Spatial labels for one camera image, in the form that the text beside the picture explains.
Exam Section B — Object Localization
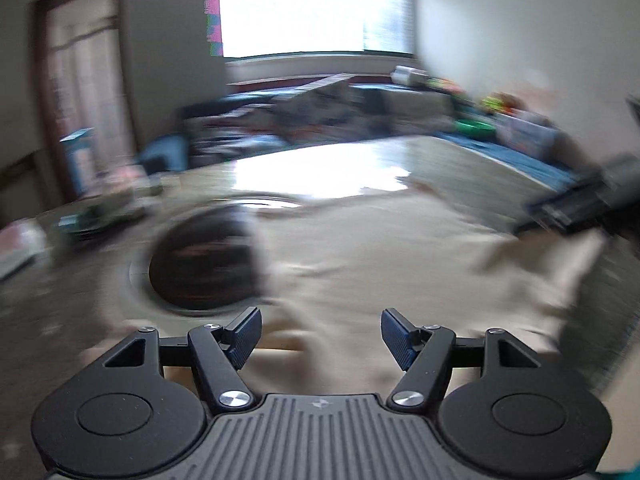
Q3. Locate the cream knit garment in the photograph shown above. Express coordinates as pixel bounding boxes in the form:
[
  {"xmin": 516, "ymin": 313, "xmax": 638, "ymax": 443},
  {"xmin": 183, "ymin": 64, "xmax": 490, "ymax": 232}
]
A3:
[{"xmin": 164, "ymin": 179, "xmax": 609, "ymax": 396}]

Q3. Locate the clear plastic storage box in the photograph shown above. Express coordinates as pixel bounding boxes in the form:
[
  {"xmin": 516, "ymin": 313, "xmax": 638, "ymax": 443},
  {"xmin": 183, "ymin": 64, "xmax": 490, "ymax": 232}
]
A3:
[{"xmin": 494, "ymin": 114, "xmax": 559, "ymax": 160}]

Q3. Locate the round induction cooktop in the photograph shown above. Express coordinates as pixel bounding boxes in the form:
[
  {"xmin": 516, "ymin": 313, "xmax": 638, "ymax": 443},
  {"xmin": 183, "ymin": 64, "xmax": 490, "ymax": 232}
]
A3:
[{"xmin": 128, "ymin": 202, "xmax": 262, "ymax": 318}]

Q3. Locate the green plastic bowl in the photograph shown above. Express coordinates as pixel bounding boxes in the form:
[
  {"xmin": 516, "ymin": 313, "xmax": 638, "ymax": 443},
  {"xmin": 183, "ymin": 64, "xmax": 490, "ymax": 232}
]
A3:
[{"xmin": 456, "ymin": 118, "xmax": 496, "ymax": 141}]

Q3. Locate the grey star quilted tablecloth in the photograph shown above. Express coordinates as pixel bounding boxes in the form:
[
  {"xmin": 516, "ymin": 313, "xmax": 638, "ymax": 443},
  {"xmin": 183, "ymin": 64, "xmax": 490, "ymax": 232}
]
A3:
[{"xmin": 0, "ymin": 134, "xmax": 640, "ymax": 470}]

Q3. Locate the teal flat device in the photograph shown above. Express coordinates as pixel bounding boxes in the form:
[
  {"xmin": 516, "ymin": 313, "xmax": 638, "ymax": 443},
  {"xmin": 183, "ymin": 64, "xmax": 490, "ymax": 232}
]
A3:
[{"xmin": 58, "ymin": 205, "xmax": 146, "ymax": 240}]

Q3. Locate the pink tissue box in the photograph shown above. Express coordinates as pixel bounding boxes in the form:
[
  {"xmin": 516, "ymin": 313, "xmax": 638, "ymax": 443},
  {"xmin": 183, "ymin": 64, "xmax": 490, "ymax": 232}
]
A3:
[{"xmin": 0, "ymin": 219, "xmax": 47, "ymax": 280}]

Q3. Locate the white plush toy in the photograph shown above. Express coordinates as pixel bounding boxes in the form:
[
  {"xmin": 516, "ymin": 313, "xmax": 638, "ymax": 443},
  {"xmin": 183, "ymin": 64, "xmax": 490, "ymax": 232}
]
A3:
[{"xmin": 390, "ymin": 65, "xmax": 431, "ymax": 88}]

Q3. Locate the blue corner sofa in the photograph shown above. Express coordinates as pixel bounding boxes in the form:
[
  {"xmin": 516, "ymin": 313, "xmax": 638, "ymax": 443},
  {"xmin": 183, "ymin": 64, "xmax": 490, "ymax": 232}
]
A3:
[{"xmin": 136, "ymin": 79, "xmax": 572, "ymax": 188}]

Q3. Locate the light blue small cabinet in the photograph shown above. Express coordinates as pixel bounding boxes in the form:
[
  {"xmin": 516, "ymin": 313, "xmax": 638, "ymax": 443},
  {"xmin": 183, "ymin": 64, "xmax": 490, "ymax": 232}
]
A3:
[{"xmin": 60, "ymin": 128, "xmax": 98, "ymax": 196}]

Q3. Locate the butterfly pillow upright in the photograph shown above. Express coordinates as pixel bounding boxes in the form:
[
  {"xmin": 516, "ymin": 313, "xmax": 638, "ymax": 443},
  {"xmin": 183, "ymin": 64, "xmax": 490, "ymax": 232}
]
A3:
[{"xmin": 270, "ymin": 74, "xmax": 367, "ymax": 145}]

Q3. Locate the window with green frame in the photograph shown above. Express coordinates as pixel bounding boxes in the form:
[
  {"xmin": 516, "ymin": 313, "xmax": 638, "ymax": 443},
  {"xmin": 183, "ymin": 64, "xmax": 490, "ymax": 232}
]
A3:
[{"xmin": 204, "ymin": 0, "xmax": 414, "ymax": 60}]

